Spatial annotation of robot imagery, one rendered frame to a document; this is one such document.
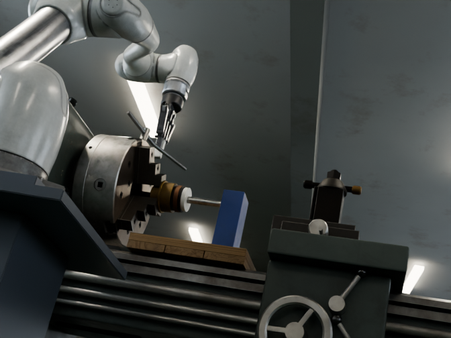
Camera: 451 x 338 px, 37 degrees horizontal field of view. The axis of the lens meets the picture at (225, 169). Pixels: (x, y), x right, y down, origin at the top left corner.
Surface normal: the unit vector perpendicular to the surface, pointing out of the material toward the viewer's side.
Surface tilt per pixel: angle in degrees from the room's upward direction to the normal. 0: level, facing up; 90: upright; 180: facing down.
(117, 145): 61
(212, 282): 90
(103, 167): 90
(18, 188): 90
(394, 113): 180
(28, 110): 88
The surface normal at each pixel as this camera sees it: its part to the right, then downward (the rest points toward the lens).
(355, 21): -0.20, 0.90
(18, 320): 0.98, 0.14
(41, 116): 0.61, -0.23
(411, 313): -0.17, -0.44
